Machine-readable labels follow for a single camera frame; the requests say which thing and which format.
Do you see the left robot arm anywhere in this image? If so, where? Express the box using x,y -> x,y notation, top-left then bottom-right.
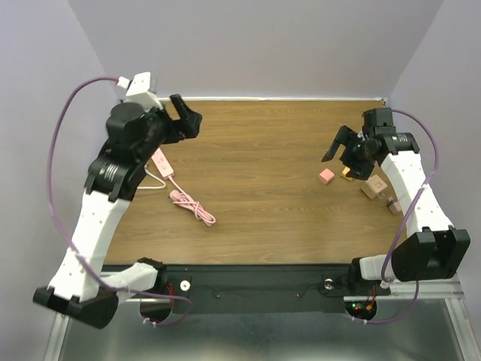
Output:
32,94 -> 202,329

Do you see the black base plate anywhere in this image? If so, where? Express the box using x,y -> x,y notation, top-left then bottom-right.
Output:
116,264 -> 392,315

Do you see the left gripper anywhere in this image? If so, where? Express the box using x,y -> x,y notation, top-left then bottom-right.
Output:
138,94 -> 203,162

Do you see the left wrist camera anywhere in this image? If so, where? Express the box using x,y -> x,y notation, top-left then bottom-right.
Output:
116,71 -> 162,111

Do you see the pink coiled cord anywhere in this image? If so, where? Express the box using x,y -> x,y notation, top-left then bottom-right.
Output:
167,174 -> 217,228

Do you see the yellow plug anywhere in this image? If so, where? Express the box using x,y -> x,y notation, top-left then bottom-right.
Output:
341,167 -> 352,181

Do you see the orange square plug adapter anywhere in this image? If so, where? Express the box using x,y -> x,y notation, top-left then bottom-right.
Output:
361,174 -> 388,199

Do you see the pink power strip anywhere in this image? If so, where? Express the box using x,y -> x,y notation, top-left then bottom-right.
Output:
151,148 -> 174,180

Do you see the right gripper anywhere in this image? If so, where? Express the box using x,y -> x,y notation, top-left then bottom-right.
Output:
321,125 -> 376,181

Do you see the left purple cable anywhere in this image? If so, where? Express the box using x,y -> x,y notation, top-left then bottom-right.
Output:
45,77 -> 195,328

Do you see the white power cord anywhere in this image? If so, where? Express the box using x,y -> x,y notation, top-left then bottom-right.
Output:
137,165 -> 167,190

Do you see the pink plug adapter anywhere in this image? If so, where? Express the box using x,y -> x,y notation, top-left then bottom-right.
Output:
386,197 -> 402,215

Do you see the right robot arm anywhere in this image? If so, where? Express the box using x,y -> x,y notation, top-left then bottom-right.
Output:
322,126 -> 470,293

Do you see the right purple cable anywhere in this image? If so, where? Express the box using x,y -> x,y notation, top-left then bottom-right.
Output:
351,109 -> 440,326

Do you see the purple cable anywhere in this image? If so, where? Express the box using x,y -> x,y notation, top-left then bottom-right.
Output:
351,109 -> 440,326
45,77 -> 195,328

